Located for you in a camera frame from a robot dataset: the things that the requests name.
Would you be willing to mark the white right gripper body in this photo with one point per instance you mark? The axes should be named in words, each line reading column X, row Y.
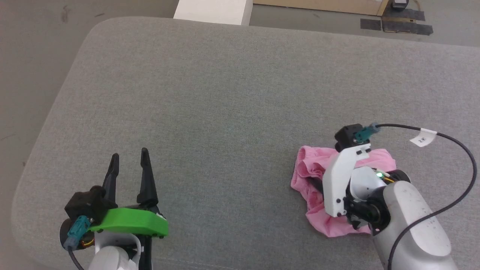
column 337, row 180

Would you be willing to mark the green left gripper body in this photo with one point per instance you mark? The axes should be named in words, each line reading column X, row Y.
column 131, row 221

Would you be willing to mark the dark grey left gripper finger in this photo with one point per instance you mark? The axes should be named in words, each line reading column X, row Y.
column 147, row 183
column 111, row 180

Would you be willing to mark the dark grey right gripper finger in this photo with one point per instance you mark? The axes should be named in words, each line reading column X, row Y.
column 315, row 184

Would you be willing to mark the pink cloth garment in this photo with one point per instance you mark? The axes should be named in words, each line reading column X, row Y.
column 311, row 165

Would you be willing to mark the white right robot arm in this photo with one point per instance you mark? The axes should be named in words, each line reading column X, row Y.
column 412, row 225

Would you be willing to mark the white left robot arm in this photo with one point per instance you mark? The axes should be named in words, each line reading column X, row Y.
column 112, row 258

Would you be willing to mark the grey fabric sofa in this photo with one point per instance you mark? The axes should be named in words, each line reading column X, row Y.
column 225, row 112

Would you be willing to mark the small black floor tape patch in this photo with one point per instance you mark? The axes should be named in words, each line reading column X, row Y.
column 370, row 24

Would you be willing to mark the long black floor tape patch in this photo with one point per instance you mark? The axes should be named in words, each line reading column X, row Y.
column 407, row 28

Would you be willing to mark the white rectangular block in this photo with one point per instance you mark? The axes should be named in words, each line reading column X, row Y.
column 213, row 11

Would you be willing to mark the black floor device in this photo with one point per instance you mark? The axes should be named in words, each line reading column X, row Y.
column 399, row 4

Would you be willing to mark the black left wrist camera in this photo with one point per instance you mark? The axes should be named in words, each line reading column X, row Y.
column 88, row 204

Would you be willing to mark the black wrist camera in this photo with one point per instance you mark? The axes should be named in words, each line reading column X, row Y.
column 88, row 204
column 347, row 137

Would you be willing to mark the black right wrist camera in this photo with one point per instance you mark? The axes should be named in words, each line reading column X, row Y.
column 347, row 137

